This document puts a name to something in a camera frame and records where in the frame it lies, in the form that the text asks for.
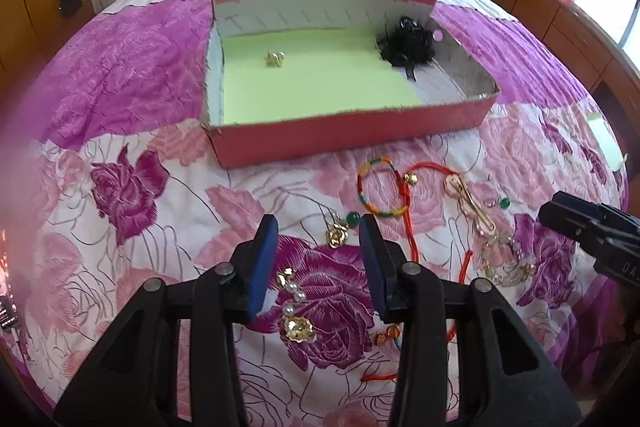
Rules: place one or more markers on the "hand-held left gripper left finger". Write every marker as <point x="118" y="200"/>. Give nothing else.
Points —
<point x="262" y="267"/>

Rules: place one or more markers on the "gold rose green bead earring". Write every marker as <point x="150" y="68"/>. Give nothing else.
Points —
<point x="335" y="234"/>

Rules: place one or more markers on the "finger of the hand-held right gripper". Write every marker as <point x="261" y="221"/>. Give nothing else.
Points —
<point x="600" y="232"/>

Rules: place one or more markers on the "gold hair clip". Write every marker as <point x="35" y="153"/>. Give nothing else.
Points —
<point x="467" y="202"/>

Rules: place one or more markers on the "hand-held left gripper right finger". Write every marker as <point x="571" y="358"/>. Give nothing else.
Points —
<point x="372" y="267"/>

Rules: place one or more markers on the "light green sheet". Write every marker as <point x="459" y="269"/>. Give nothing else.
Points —
<point x="605" y="139"/>

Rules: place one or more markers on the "gold flower pearl earring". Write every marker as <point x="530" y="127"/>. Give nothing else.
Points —
<point x="297" y="327"/>

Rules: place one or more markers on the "wooden side cabinet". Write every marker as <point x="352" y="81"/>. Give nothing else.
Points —
<point x="540" y="12"/>

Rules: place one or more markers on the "bed with purple floral quilt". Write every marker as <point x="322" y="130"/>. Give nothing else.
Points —
<point x="125" y="82"/>

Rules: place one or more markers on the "black hanging bag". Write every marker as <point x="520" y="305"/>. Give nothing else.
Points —
<point x="70" y="2"/>

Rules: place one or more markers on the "pink cardboard box green lining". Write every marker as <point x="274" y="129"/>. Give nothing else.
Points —
<point x="350" y="142"/>

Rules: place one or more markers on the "black hair accessory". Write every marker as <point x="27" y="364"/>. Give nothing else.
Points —
<point x="405" y="44"/>

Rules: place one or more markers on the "small gold earring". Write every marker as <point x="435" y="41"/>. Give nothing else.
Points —
<point x="275" y="58"/>

